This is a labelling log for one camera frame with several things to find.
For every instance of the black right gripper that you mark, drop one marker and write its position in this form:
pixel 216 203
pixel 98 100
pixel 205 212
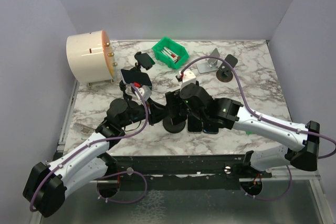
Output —
pixel 172 98

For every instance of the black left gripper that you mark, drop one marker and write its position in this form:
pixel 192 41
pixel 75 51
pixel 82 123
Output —
pixel 156 112

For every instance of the black round base phone stand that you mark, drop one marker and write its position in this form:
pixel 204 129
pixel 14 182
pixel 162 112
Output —
pixel 169 127

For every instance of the black phone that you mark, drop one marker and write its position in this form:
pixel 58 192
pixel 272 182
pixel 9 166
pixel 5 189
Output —
pixel 211 130

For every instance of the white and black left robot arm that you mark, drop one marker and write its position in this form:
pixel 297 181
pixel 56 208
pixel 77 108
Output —
pixel 50 184

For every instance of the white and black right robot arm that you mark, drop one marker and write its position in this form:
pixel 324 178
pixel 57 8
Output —
pixel 298 143

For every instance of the black front phone stand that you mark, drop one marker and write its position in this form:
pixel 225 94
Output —
pixel 123 88

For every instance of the phone on front stand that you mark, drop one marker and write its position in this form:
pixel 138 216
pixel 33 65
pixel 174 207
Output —
pixel 137 78

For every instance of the black clamp phone stand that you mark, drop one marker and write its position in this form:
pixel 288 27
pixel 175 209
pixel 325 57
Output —
pixel 143 60

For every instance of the silver folding phone stand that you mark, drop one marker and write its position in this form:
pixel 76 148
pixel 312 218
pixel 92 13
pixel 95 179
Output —
pixel 209 65

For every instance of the brown base phone stand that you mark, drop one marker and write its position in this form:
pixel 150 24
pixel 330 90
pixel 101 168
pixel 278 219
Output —
pixel 224 73

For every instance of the green plastic bin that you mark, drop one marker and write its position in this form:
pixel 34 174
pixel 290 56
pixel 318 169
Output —
pixel 170 53

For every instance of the white cylindrical drum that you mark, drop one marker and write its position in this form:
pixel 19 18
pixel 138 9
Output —
pixel 90 57

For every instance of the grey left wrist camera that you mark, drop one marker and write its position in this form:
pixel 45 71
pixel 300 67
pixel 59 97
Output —
pixel 141 91

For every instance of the black front mounting rail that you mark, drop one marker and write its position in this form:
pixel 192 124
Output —
pixel 182 172

